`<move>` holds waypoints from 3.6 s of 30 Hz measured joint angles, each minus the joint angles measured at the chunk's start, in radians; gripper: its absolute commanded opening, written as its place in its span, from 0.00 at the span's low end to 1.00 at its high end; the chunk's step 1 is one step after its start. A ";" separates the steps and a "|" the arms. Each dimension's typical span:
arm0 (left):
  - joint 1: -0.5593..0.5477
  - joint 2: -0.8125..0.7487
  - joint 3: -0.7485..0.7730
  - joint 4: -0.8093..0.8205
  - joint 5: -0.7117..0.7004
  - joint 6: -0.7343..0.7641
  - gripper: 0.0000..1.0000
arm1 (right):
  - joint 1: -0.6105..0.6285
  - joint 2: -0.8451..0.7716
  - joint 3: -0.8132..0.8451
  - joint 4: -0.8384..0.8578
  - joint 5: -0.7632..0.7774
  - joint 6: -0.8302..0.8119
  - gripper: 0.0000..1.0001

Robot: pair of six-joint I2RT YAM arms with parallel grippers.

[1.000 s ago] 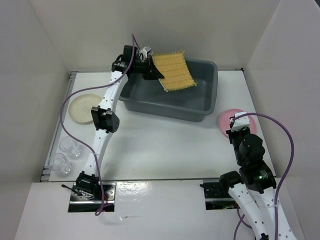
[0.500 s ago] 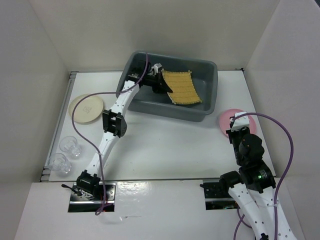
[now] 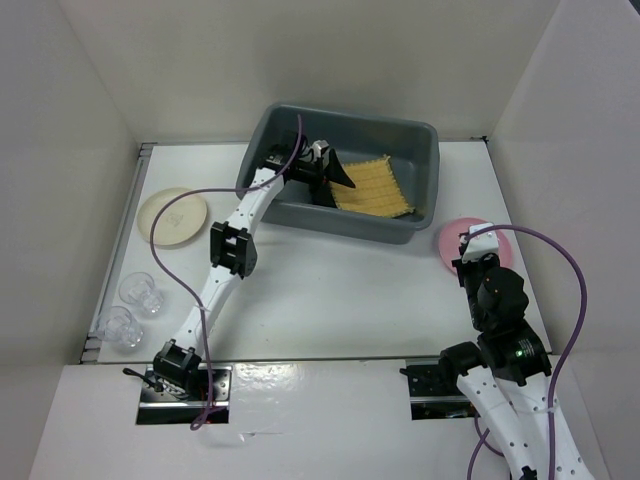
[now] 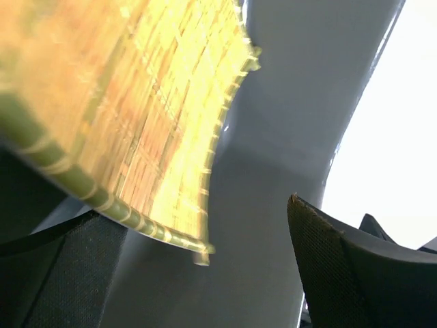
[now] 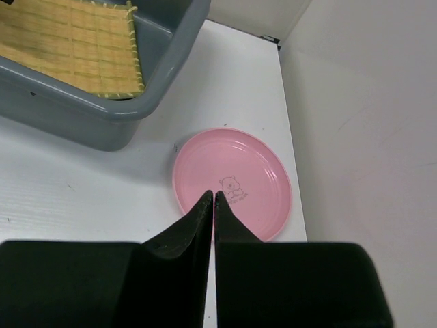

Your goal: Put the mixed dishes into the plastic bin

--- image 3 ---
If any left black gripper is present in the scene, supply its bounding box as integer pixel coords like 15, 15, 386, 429
293, 150, 355, 207

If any yellow woven bamboo mat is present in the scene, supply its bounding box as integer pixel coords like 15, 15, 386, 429
330, 155, 414, 218

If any cream bear plate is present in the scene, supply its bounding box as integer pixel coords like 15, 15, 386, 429
137, 187, 208, 247

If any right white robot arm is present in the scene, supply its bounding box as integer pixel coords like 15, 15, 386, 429
438, 253, 593, 479

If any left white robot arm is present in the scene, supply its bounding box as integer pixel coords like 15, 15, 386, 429
153, 132, 355, 400

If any grey plastic bin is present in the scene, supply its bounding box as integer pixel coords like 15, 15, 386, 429
236, 103, 440, 245

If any pink bear plate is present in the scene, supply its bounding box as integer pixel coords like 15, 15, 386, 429
437, 217, 514, 274

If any clear glass cup far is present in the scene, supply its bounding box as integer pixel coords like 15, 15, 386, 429
118, 272, 164, 316

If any clear glass cup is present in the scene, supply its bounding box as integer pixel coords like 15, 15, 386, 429
96, 306, 144, 349
118, 272, 164, 316

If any clear glass cup near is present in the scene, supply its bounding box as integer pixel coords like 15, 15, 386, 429
96, 306, 144, 349

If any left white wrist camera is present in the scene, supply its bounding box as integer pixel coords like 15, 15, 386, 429
311, 140, 329, 158

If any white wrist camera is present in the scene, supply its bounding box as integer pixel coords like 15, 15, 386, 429
459, 223, 499, 263
311, 140, 329, 158

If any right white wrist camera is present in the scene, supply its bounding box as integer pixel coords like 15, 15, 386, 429
459, 223, 499, 263

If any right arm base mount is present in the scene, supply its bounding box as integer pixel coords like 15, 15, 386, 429
399, 357, 476, 421

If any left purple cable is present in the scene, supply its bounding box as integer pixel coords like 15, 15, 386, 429
149, 114, 306, 431

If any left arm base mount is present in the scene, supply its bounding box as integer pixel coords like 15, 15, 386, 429
122, 365, 233, 426

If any aluminium frame rail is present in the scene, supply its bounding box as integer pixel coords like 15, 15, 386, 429
79, 142, 157, 365

